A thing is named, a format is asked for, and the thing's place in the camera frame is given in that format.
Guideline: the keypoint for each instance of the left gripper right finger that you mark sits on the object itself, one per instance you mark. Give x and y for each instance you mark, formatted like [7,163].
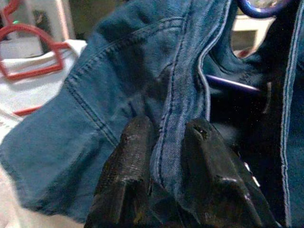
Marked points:
[209,178]

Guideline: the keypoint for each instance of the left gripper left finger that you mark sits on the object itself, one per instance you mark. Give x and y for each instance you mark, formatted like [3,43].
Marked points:
[128,166]

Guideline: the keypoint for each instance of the blue denim jacket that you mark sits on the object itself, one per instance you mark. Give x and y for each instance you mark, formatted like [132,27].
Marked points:
[95,95]

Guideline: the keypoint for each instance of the purple clothes hanger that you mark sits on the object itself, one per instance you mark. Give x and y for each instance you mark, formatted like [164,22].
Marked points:
[228,82]

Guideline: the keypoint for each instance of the red clothes hanger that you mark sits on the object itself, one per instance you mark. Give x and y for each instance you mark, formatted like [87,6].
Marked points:
[31,28]

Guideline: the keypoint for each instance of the white black-lettered T-shirt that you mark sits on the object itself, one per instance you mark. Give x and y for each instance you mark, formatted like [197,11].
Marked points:
[28,90]

